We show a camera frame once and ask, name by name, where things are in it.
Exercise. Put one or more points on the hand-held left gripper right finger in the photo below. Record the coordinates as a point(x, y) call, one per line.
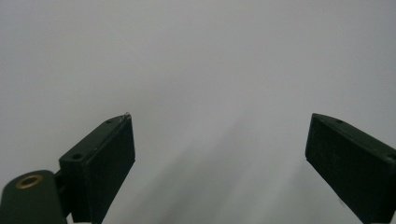
point(348, 165)

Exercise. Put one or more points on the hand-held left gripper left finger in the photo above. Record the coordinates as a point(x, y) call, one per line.
point(106, 168)

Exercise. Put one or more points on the white table cover sheet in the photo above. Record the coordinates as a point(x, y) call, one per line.
point(218, 62)

